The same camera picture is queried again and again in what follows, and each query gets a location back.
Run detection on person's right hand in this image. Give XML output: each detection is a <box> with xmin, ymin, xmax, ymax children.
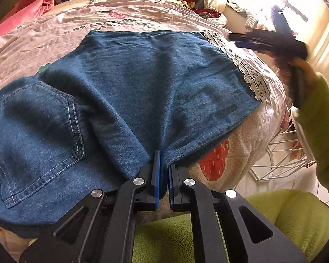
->
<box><xmin>274</xmin><ymin>56</ymin><xmax>317</xmax><ymax>94</ymax></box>

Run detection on green fleece clothing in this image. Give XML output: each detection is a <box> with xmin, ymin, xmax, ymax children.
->
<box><xmin>132</xmin><ymin>189</ymin><xmax>329</xmax><ymax>262</ymax></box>

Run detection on pink fleece blanket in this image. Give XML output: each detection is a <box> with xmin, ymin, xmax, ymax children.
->
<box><xmin>0</xmin><ymin>0</ymin><xmax>54</xmax><ymax>36</ymax></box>

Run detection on pink strawberry print duvet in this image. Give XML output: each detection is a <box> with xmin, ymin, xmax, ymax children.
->
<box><xmin>0</xmin><ymin>0</ymin><xmax>280</xmax><ymax>260</ymax></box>

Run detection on white wire basket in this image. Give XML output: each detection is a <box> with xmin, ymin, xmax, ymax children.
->
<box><xmin>250</xmin><ymin>106</ymin><xmax>316</xmax><ymax>182</ymax></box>

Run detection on clothes on window sill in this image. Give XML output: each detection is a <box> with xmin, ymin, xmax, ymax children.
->
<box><xmin>227</xmin><ymin>2</ymin><xmax>275</xmax><ymax>30</ymax></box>

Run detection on cream curtain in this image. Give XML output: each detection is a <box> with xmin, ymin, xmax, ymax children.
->
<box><xmin>304</xmin><ymin>0</ymin><xmax>329</xmax><ymax>83</ymax></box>

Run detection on blue denim pants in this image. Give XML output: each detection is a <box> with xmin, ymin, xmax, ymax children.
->
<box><xmin>0</xmin><ymin>31</ymin><xmax>260</xmax><ymax>238</ymax></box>

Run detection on right forearm green sleeve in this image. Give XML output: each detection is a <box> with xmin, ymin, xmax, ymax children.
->
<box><xmin>296</xmin><ymin>73</ymin><xmax>329</xmax><ymax>193</ymax></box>

